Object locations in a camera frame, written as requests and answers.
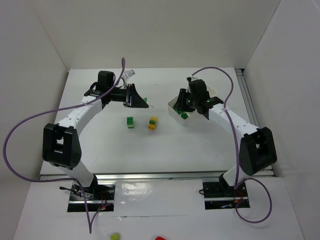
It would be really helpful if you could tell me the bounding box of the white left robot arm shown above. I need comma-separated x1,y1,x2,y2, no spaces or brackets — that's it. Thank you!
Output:
42,70,149,198

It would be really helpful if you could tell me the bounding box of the red object foreground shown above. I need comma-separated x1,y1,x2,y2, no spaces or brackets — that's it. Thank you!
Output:
155,236,167,240

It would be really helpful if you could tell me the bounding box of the aluminium rail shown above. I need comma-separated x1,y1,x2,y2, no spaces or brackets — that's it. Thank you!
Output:
235,68,259,126
40,168,275,181

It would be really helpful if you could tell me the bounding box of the yellow and green lego stack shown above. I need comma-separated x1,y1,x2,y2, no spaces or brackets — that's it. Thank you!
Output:
148,116,158,131

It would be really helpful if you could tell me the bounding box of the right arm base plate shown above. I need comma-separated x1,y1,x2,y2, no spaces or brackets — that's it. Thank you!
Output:
198,181,250,210

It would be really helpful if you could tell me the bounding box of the aluminium rail right side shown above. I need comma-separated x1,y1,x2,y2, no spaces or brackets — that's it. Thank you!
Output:
235,68,259,126

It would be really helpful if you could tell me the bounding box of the white divided plastic container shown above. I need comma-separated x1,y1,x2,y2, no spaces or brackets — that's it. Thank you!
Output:
167,85,223,127

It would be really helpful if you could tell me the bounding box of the lime green block foreground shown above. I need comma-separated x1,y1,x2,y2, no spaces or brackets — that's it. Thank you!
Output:
110,233,121,240

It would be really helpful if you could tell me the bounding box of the green and cream lego stack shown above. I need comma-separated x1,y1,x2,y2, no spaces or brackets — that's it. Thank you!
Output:
126,116,135,129

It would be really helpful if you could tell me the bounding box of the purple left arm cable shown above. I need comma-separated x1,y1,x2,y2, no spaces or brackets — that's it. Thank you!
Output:
2,57,126,235

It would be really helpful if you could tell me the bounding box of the aluminium rail front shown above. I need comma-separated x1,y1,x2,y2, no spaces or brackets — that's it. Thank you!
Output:
40,168,275,181

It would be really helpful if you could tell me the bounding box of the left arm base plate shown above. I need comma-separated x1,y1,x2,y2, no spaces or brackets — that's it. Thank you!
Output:
67,184,115,213

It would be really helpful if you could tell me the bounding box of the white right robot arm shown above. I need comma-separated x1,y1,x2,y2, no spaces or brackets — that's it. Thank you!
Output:
173,77,278,197

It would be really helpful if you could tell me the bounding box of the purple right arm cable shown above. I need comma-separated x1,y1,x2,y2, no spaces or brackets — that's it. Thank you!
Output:
191,66,273,223

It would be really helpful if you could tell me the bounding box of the green lego brick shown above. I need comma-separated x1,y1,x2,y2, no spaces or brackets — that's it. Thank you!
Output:
177,111,189,120

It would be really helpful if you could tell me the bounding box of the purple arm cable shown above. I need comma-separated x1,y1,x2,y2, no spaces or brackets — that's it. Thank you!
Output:
191,66,273,223
2,57,126,235

